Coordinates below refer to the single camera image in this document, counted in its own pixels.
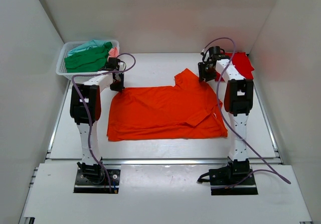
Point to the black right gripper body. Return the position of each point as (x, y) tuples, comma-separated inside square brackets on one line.
[(204, 67)]

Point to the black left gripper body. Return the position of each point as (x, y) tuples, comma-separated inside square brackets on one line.
[(121, 78)]

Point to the orange t shirt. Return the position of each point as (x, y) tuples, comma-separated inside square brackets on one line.
[(187, 110)]

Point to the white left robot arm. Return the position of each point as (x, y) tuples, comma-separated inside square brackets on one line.
[(85, 109)]

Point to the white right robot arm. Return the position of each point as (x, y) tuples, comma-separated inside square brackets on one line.
[(238, 102)]

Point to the pink t shirt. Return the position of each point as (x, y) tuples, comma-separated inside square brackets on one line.
[(113, 52)]

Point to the green t shirt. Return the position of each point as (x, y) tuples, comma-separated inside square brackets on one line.
[(89, 60)]

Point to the folded red t shirt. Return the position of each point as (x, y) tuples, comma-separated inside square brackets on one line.
[(243, 65)]

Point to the teal t shirt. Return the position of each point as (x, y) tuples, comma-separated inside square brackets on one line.
[(86, 46)]

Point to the white plastic laundry basket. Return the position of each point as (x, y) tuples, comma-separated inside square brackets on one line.
[(60, 68)]

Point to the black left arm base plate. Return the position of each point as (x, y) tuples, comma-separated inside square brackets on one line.
[(93, 179)]

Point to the aluminium table rail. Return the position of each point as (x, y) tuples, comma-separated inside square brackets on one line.
[(65, 144)]

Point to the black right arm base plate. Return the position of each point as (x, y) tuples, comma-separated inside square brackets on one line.
[(235, 178)]

